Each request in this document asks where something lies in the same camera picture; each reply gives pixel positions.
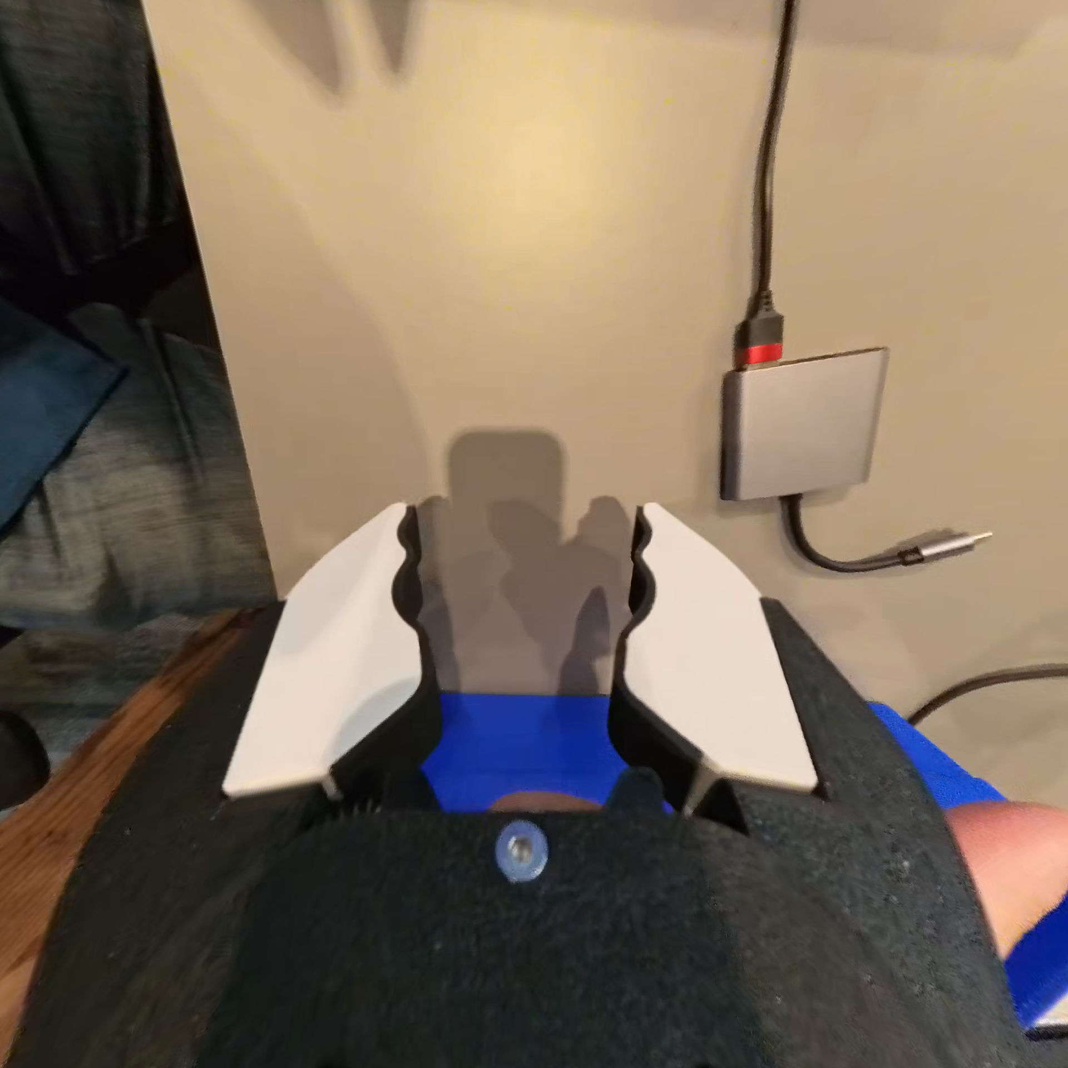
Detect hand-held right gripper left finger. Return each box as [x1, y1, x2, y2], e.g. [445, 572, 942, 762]
[221, 501, 442, 800]

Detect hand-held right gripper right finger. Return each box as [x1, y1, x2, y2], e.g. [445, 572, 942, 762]
[607, 501, 820, 812]

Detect blue plastic bin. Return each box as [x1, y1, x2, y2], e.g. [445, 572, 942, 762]
[419, 691, 1068, 1036]

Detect grey usb hub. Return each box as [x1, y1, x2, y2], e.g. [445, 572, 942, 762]
[719, 346, 996, 577]

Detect black usb cable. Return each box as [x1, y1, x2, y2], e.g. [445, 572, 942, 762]
[733, 0, 1068, 727]

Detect person's grey trousers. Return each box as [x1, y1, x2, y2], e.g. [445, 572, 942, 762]
[0, 0, 278, 631]

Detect person's teal shirt hem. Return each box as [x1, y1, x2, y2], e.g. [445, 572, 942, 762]
[0, 296, 128, 531]

